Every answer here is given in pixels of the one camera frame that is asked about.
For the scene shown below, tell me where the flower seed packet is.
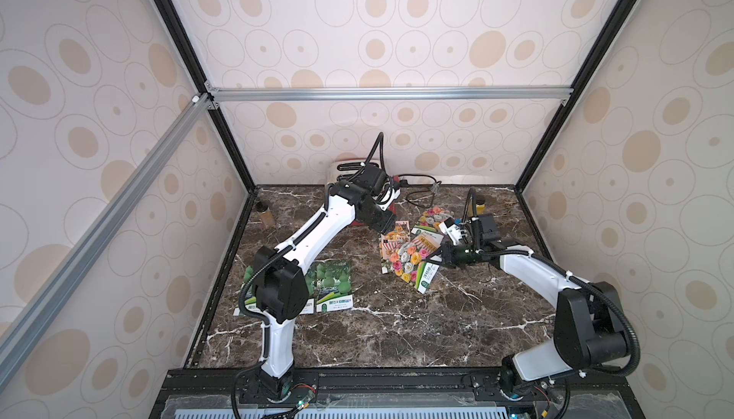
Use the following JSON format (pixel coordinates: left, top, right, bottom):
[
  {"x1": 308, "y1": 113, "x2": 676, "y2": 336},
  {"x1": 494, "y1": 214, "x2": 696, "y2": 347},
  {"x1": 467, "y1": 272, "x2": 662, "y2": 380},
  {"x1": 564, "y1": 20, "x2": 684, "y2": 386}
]
[
  {"x1": 389, "y1": 241, "x2": 442, "y2": 294},
  {"x1": 417, "y1": 207, "x2": 453, "y2": 233}
]

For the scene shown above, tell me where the green gourd packet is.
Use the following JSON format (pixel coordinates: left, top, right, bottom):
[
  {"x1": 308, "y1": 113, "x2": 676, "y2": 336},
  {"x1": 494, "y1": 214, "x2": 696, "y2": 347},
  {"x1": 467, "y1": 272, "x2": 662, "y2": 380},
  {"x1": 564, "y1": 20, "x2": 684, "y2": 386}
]
[
  {"x1": 300, "y1": 267, "x2": 318, "y2": 315},
  {"x1": 233, "y1": 266, "x2": 256, "y2": 316},
  {"x1": 315, "y1": 260, "x2": 354, "y2": 313}
]

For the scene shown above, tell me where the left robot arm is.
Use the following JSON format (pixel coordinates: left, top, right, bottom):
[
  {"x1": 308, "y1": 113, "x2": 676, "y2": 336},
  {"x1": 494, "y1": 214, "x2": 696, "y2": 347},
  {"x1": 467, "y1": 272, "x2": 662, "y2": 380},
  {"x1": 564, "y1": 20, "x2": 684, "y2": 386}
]
[{"x1": 238, "y1": 161, "x2": 401, "y2": 401}]

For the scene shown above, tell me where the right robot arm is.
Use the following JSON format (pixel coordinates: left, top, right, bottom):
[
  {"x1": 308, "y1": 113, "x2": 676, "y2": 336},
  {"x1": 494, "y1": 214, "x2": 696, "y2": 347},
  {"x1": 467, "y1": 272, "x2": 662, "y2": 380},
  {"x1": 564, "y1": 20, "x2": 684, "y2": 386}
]
[{"x1": 438, "y1": 214, "x2": 641, "y2": 401}]

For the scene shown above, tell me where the pink striped seed packet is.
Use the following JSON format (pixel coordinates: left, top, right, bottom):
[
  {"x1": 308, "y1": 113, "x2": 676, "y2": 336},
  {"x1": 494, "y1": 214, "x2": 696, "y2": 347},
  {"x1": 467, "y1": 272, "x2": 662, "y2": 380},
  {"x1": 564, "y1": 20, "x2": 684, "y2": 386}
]
[{"x1": 380, "y1": 220, "x2": 410, "y2": 274}]

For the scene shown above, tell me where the orange striped seed packet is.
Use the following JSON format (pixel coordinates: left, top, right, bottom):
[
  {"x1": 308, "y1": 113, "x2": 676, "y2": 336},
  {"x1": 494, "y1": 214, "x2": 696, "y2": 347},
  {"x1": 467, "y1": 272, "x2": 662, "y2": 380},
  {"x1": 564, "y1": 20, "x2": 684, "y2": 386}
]
[{"x1": 410, "y1": 227, "x2": 443, "y2": 258}]

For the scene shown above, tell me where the flower seed packet back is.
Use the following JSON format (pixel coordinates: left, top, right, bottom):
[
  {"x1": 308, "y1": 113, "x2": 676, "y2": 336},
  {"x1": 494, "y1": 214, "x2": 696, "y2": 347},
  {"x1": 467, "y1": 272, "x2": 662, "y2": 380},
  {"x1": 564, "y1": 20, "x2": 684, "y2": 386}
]
[{"x1": 417, "y1": 207, "x2": 453, "y2": 233}]

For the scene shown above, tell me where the red polka dot toaster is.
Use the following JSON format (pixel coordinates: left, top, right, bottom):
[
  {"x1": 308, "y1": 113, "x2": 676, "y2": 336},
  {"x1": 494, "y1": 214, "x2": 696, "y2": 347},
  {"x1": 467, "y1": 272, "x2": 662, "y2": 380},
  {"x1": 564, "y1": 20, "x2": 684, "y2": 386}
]
[{"x1": 329, "y1": 158, "x2": 363, "y2": 175}]

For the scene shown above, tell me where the yellow turmeric powder bottle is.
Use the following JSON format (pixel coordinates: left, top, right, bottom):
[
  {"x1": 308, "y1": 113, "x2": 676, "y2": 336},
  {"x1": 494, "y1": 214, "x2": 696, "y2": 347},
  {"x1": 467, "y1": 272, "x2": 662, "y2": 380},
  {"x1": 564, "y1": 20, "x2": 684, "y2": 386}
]
[{"x1": 474, "y1": 195, "x2": 486, "y2": 216}]

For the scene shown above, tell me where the brown spice bottle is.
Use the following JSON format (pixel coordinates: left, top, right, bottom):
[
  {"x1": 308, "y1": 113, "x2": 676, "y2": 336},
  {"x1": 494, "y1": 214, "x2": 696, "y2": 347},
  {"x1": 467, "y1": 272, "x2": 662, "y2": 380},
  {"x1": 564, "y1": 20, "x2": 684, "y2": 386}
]
[{"x1": 254, "y1": 199, "x2": 276, "y2": 229}]

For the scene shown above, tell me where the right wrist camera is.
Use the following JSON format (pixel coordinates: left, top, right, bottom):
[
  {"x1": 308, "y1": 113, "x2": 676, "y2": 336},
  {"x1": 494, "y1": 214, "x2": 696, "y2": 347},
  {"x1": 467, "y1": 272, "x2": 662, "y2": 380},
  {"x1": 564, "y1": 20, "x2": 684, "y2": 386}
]
[{"x1": 439, "y1": 218, "x2": 466, "y2": 245}]

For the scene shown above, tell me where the horizontal aluminium rail back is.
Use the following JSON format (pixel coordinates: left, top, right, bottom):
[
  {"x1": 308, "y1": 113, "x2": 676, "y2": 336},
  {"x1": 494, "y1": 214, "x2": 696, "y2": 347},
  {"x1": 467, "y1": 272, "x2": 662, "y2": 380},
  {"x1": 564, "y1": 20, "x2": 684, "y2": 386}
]
[{"x1": 210, "y1": 86, "x2": 573, "y2": 104}]

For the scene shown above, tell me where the black base frame front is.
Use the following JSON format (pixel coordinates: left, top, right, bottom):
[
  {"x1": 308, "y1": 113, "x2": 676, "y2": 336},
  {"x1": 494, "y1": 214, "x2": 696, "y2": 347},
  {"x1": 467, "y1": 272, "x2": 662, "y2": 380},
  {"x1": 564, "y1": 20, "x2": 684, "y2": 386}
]
[{"x1": 149, "y1": 367, "x2": 643, "y2": 418}]

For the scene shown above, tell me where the diagonal aluminium rail left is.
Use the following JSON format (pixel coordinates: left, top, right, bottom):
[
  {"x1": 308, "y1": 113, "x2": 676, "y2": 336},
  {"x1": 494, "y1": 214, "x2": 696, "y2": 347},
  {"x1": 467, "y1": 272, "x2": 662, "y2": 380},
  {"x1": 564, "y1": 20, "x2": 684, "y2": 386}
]
[{"x1": 1, "y1": 93, "x2": 212, "y2": 388}]

